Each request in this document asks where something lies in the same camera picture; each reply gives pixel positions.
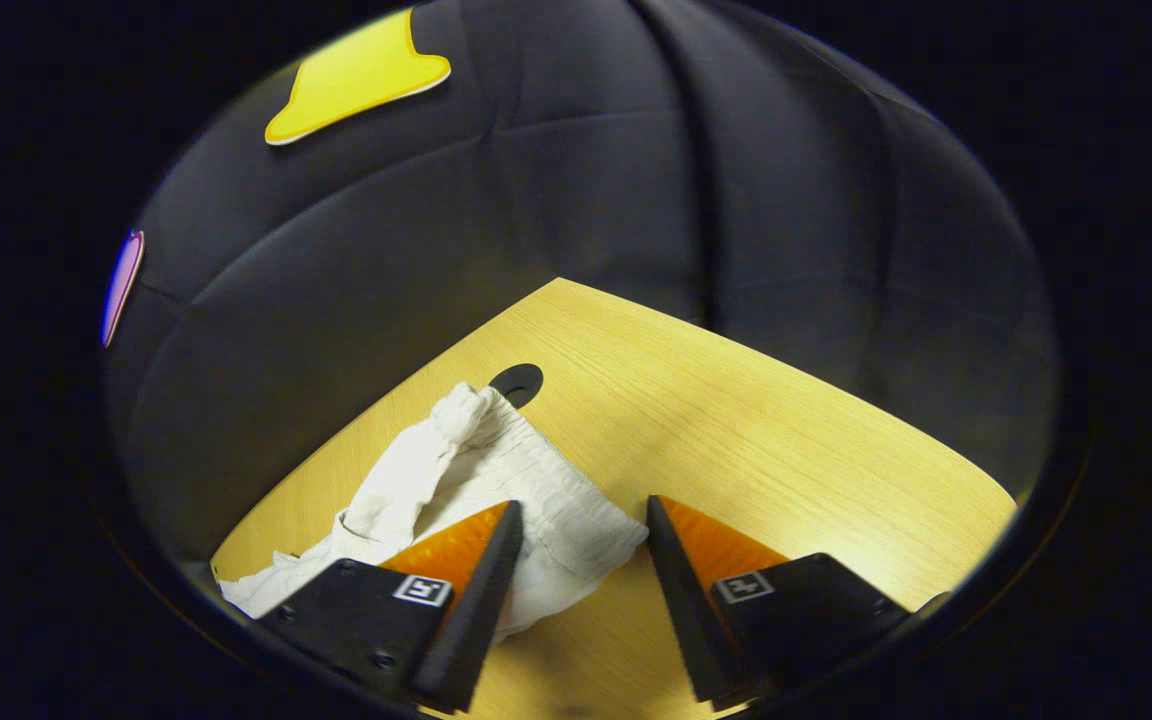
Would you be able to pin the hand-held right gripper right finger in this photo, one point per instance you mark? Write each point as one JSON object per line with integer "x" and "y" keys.
{"x": 681, "y": 600}

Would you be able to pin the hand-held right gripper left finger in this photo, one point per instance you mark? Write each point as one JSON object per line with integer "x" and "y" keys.
{"x": 481, "y": 610}

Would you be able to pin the white jeans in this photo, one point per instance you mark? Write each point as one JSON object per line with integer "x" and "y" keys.
{"x": 556, "y": 500}

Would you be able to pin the black backdrop cloth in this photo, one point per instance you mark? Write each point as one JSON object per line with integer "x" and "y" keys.
{"x": 586, "y": 180}

